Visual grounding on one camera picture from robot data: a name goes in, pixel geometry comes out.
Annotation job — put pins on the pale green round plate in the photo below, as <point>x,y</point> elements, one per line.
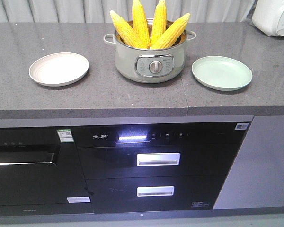
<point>221,73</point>

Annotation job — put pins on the black glass disinfection cabinet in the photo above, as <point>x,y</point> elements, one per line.
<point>108,158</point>

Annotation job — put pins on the corn cob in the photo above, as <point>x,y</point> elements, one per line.
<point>140,24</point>
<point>159,22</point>
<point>126,32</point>
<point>174,31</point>

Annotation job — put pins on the silver drawer handle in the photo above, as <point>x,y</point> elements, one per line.
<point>155,191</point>
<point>158,159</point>

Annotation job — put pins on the pale green electric cooking pot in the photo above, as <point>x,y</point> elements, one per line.
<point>150,66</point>

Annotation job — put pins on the grey pleated curtain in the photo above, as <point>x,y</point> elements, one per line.
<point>97,11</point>

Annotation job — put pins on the black built-in dishwasher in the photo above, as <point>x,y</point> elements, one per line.
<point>40,173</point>

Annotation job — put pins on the upper silver drawer handle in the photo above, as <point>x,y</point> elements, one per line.
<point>158,159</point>

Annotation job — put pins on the cream white round plate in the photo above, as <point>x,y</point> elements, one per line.
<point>59,69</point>

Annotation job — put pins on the white rice cooker appliance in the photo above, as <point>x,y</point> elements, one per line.
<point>268,17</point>

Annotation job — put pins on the lower silver drawer handle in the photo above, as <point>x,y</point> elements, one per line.
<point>155,191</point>

